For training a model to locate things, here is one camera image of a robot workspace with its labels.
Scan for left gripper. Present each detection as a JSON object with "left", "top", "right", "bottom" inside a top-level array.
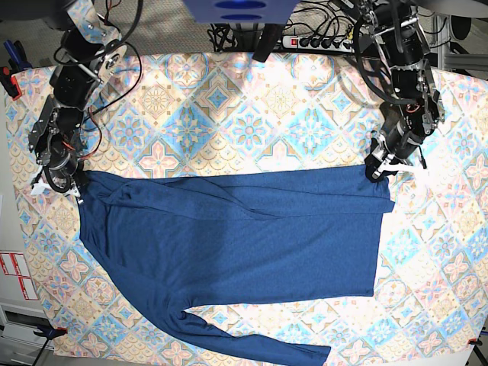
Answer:
[{"left": 364, "top": 122, "right": 423, "bottom": 181}]

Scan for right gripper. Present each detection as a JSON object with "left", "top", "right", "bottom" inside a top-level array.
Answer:
[{"left": 30, "top": 152, "right": 85, "bottom": 204}]

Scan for blue long-sleeve T-shirt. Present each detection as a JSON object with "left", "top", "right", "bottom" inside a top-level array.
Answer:
[{"left": 79, "top": 165, "right": 394, "bottom": 365}]

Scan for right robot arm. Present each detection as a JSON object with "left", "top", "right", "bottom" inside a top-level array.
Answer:
[{"left": 28, "top": 1, "right": 129, "bottom": 197}]

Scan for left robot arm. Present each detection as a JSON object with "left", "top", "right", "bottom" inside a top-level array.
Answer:
[{"left": 353, "top": 1, "right": 445, "bottom": 183}]

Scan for red-black clamp top left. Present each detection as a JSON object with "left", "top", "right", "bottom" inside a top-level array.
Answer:
[{"left": 1, "top": 67, "right": 22, "bottom": 101}]

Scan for red-white labels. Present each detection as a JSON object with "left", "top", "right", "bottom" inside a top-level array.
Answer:
[{"left": 1, "top": 251, "right": 39, "bottom": 301}]

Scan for blue clamp top left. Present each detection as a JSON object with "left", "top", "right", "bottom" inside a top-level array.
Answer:
[{"left": 4, "top": 40, "right": 32, "bottom": 72}]

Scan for white power strip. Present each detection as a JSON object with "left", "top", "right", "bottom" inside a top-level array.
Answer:
[{"left": 281, "top": 36, "right": 354, "bottom": 53}]

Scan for patterned tile tablecloth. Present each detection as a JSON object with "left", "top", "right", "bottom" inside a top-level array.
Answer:
[{"left": 1, "top": 53, "right": 487, "bottom": 365}]

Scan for black clamp bottom left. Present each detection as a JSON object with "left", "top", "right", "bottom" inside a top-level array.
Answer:
[{"left": 34, "top": 325, "right": 67, "bottom": 341}]

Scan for black clamp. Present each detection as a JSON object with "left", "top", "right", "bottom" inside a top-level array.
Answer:
[
  {"left": 34, "top": 325, "right": 67, "bottom": 341},
  {"left": 468, "top": 339, "right": 483, "bottom": 347}
]

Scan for black clamp bottom right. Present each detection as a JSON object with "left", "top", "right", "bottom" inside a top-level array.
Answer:
[{"left": 468, "top": 339, "right": 483, "bottom": 347}]

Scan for blue box overhead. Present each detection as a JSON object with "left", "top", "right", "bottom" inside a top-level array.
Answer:
[{"left": 183, "top": 0, "right": 298, "bottom": 24}]

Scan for black strap on table edge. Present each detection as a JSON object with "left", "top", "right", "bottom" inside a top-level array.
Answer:
[{"left": 252, "top": 22, "right": 282, "bottom": 63}]

